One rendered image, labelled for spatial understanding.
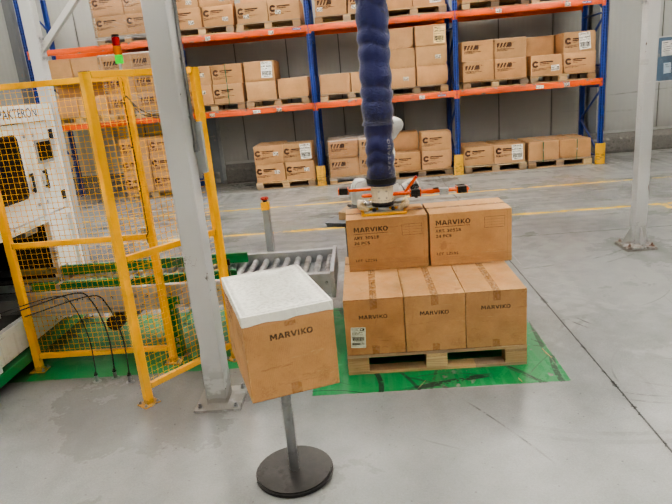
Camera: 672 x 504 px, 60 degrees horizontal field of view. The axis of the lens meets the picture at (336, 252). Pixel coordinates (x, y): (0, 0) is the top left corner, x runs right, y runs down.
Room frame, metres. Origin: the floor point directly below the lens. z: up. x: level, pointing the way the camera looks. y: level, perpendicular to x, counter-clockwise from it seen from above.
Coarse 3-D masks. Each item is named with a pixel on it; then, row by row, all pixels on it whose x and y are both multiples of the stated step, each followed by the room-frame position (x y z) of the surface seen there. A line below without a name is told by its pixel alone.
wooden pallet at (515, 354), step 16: (400, 352) 3.54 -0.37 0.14; (416, 352) 3.53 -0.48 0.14; (432, 352) 3.52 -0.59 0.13; (448, 352) 3.52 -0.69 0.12; (512, 352) 3.49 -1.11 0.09; (352, 368) 3.56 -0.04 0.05; (368, 368) 3.55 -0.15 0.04; (384, 368) 3.57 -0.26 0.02; (400, 368) 3.55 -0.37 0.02; (416, 368) 3.53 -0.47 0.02; (432, 368) 3.52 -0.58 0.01; (448, 368) 3.52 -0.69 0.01
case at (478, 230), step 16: (432, 208) 4.29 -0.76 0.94; (448, 208) 4.24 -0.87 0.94; (464, 208) 4.20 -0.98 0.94; (480, 208) 4.15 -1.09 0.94; (496, 208) 4.10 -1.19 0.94; (432, 224) 4.11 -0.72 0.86; (448, 224) 4.11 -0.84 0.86; (464, 224) 4.10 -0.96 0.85; (480, 224) 4.10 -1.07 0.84; (496, 224) 4.09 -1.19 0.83; (432, 240) 4.11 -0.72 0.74; (448, 240) 4.11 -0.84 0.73; (464, 240) 4.10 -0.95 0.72; (480, 240) 4.10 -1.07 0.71; (496, 240) 4.09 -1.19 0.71; (432, 256) 4.11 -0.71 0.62; (448, 256) 4.11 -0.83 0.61; (464, 256) 4.10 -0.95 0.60; (480, 256) 4.10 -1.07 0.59; (496, 256) 4.09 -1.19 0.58
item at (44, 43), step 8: (72, 0) 6.11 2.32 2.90; (64, 8) 6.11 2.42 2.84; (72, 8) 6.13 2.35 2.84; (64, 16) 6.11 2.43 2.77; (56, 24) 6.12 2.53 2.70; (48, 32) 6.12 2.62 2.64; (56, 32) 6.13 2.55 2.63; (40, 40) 6.14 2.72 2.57; (48, 40) 6.12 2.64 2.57; (40, 48) 6.11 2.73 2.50; (48, 48) 6.18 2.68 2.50
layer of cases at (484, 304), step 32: (352, 288) 3.78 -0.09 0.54; (384, 288) 3.72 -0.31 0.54; (416, 288) 3.67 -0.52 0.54; (448, 288) 3.61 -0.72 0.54; (480, 288) 3.56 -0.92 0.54; (512, 288) 3.51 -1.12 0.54; (352, 320) 3.56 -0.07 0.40; (384, 320) 3.54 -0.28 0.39; (416, 320) 3.53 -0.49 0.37; (448, 320) 3.52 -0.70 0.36; (480, 320) 3.51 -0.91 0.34; (512, 320) 3.50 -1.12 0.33; (352, 352) 3.56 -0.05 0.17; (384, 352) 3.54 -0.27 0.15
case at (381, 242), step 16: (416, 208) 4.34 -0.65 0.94; (352, 224) 4.15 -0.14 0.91; (368, 224) 4.14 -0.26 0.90; (384, 224) 4.14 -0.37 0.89; (400, 224) 4.13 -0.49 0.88; (416, 224) 4.13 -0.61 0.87; (352, 240) 4.15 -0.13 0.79; (368, 240) 4.14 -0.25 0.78; (384, 240) 4.14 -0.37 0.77; (400, 240) 4.13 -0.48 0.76; (416, 240) 4.13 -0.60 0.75; (352, 256) 4.15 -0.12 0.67; (368, 256) 4.14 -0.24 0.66; (384, 256) 4.14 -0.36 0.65; (400, 256) 4.13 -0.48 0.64; (416, 256) 4.13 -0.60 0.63
